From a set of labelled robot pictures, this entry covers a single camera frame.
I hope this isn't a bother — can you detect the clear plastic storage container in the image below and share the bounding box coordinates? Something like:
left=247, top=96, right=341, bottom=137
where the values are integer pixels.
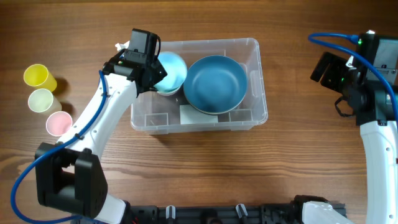
left=130, top=38, right=268, bottom=134

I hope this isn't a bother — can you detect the light green bowl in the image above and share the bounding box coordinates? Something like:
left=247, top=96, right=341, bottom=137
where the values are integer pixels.
left=157, top=87, right=180, bottom=96

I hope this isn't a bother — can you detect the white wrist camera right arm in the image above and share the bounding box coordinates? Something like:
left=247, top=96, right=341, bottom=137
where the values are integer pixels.
left=346, top=30, right=397, bottom=86

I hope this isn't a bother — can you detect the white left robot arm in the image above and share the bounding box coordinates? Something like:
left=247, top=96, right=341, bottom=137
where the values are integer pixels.
left=32, top=49, right=167, bottom=223

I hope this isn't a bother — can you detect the pale cream cup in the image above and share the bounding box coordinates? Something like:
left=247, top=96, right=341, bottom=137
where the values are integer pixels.
left=28, top=88, right=62, bottom=115

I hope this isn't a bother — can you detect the pink cup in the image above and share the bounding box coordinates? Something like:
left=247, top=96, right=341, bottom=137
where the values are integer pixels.
left=46, top=111, right=73, bottom=136

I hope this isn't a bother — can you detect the right arm base joint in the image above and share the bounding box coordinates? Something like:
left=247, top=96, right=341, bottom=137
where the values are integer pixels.
left=291, top=195, right=354, bottom=224

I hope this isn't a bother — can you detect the light blue bowl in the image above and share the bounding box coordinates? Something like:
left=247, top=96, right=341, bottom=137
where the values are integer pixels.
left=154, top=52, right=188, bottom=93

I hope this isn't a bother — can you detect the white label in container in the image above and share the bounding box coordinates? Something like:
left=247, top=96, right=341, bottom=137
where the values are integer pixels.
left=180, top=105, right=218, bottom=124

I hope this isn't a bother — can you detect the dark blue plate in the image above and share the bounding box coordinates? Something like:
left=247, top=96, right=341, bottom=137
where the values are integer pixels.
left=183, top=55, right=248, bottom=102

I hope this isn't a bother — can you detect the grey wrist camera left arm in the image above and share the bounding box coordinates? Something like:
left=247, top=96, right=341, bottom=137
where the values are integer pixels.
left=127, top=28, right=161, bottom=58

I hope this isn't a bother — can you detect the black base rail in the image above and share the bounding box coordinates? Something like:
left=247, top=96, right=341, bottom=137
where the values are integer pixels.
left=130, top=203, right=303, bottom=224

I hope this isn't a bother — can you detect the yellow cup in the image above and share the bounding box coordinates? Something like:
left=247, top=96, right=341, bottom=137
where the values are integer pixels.
left=23, top=64, right=57, bottom=91

